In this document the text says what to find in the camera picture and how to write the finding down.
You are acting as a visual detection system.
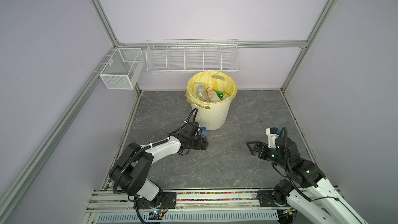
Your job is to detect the white bottle red cap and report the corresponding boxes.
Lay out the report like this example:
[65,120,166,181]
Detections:
[206,88,221,102]

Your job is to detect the clear crushed water bottle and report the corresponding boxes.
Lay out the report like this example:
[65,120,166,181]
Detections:
[195,83,207,102]

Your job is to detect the green soda bottle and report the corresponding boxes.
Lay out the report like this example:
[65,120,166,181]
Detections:
[216,91,224,99]

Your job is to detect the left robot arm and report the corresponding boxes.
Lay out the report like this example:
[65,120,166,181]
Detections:
[108,121,208,205]

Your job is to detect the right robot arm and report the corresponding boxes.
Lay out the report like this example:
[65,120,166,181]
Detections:
[247,136,366,224]

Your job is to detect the cream plastic waste bin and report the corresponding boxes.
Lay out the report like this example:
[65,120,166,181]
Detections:
[191,93,232,130]

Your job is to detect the yellow bin liner bag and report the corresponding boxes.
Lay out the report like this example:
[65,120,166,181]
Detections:
[186,71,238,108]

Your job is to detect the small white mesh basket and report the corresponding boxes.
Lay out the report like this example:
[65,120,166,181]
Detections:
[99,48,145,90]

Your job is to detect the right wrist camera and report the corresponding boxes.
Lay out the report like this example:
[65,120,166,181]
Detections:
[266,128,280,148]

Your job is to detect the long white wire shelf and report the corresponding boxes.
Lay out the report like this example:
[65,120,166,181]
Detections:
[146,39,240,73]

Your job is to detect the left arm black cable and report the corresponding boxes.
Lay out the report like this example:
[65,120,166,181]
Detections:
[111,108,199,195]

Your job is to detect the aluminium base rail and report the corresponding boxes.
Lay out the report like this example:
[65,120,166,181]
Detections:
[81,188,358,224]

